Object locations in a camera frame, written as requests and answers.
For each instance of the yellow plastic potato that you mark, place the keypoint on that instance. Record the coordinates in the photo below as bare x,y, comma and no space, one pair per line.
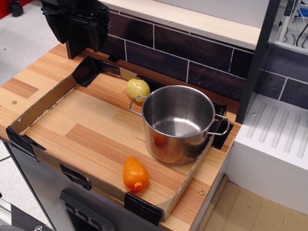
137,87

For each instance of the cardboard fence with black tape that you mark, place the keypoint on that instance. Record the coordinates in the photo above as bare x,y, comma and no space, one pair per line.
72,130

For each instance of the orange plastic carrot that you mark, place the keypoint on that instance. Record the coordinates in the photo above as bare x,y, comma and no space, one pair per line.
135,175

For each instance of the stainless steel pot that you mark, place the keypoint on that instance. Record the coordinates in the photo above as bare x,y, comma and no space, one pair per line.
178,123

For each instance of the white drainboard sink unit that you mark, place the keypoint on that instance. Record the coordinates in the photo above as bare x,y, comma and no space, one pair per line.
269,156

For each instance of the black caster wheel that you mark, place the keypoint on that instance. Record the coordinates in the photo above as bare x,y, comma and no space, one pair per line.
15,8

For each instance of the grey oven control panel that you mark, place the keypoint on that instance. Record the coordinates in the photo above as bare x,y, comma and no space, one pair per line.
82,217

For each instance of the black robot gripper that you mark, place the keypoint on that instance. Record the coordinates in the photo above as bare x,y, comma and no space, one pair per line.
60,13

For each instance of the light wooden shelf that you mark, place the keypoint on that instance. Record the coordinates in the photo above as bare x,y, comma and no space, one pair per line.
201,24

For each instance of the dark grey vertical post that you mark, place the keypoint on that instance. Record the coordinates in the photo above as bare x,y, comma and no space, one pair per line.
267,37

